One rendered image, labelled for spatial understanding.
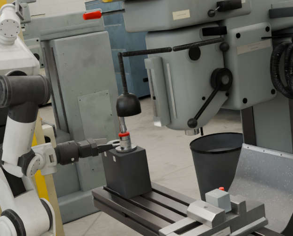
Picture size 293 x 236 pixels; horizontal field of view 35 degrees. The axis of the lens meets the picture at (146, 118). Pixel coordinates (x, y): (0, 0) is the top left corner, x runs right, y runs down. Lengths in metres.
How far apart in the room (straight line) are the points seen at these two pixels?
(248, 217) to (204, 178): 1.99
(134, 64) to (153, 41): 7.36
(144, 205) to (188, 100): 0.60
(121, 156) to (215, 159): 1.63
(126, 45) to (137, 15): 7.29
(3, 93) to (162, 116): 0.48
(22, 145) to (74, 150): 0.36
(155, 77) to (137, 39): 7.44
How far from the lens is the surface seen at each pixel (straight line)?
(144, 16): 1.38
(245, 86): 1.49
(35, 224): 1.78
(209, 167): 3.45
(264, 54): 1.55
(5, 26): 1.54
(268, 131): 1.80
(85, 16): 1.41
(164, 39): 1.38
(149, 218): 1.73
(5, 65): 1.53
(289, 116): 1.71
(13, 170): 1.63
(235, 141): 3.81
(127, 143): 1.91
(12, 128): 1.50
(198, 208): 1.51
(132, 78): 8.77
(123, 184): 1.91
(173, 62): 1.37
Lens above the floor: 1.70
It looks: 13 degrees down
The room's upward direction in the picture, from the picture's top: 9 degrees counter-clockwise
